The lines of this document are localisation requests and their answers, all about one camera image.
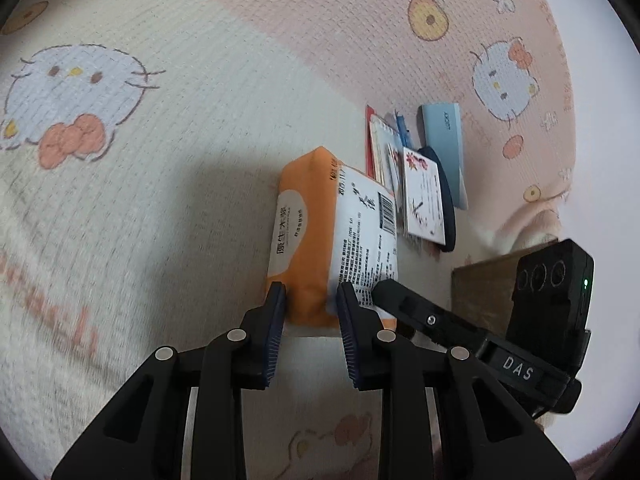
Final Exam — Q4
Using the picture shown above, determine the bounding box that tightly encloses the light blue box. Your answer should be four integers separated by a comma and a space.
419, 103, 469, 211

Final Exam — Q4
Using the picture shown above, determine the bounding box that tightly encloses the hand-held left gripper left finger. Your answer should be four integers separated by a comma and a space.
51, 282, 287, 480

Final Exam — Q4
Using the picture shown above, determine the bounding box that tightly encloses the red card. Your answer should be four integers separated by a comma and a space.
365, 105, 381, 178

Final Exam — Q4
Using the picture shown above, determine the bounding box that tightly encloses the printed waffle blanket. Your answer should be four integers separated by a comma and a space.
0, 0, 640, 480

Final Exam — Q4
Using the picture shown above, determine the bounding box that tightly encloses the dark blue case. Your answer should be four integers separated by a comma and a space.
417, 146, 458, 253

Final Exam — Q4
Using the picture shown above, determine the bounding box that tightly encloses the blue pen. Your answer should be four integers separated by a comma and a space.
394, 109, 413, 151

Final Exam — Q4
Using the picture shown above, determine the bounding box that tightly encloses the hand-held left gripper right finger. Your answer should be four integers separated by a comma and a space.
336, 282, 576, 480

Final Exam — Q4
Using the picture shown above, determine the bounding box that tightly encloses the orange tissue pack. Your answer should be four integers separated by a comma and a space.
262, 146, 401, 333

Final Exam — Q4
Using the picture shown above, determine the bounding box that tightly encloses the spiral notebook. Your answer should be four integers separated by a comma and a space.
369, 114, 405, 196

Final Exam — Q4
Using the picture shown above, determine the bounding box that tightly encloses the white floral card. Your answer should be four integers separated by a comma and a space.
401, 148, 447, 237

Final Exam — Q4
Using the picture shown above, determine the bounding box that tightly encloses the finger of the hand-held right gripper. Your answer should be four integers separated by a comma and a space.
372, 280, 488, 358

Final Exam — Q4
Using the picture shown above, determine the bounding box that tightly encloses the brown cardboard box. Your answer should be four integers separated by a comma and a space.
451, 247, 561, 341

